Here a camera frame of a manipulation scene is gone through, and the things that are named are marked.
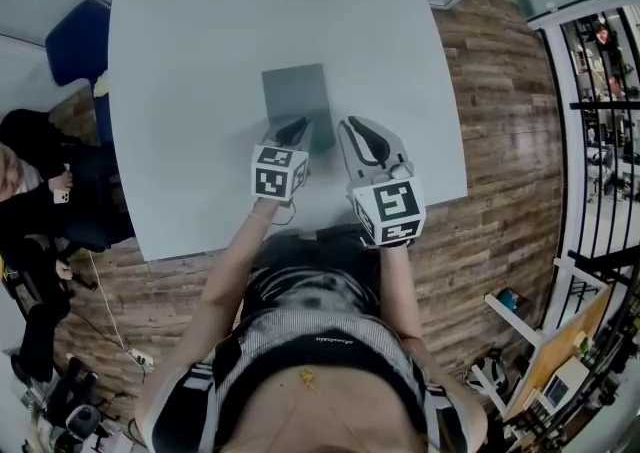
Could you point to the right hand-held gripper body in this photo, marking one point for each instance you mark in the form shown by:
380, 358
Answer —
395, 206

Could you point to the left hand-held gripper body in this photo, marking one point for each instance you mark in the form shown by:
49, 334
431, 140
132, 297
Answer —
272, 176

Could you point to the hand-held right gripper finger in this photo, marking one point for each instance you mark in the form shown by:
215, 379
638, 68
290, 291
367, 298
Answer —
350, 158
395, 148

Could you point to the grey cardboard folder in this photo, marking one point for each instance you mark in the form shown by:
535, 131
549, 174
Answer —
295, 91

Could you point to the person's left forearm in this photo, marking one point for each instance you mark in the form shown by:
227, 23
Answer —
240, 261

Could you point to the person's right forearm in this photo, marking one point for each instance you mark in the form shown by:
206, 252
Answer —
397, 291

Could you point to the person's black shiny skirt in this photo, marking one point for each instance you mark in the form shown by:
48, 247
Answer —
310, 291

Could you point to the teal box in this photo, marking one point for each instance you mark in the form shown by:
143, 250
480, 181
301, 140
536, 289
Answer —
510, 298

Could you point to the person's grey knit top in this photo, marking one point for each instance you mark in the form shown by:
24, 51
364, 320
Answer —
300, 328

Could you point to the yellow-green cloth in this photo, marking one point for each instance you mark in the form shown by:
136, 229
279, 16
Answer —
101, 86

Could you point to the black and white headset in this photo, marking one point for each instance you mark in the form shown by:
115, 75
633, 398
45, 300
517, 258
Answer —
482, 373

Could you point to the black metal railing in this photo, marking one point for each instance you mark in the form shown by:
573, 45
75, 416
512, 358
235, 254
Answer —
600, 105

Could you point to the white phone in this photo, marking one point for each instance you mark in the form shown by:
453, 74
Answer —
62, 196

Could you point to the person's chest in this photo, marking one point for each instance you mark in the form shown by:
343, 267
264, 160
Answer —
325, 416

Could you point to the wooden board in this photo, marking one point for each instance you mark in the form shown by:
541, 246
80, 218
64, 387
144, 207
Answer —
555, 361

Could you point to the white power strip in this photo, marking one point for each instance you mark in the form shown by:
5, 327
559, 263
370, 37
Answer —
141, 357

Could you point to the blue chair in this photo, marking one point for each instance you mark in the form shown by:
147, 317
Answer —
75, 41

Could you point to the white device with screen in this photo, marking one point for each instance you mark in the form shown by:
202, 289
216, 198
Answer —
552, 391

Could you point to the black office chair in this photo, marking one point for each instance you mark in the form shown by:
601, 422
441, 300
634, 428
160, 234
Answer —
75, 381

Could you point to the grey gripper-mounted camera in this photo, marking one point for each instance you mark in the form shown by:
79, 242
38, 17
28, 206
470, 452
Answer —
400, 172

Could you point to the white table frame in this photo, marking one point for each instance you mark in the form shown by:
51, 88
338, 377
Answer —
515, 323

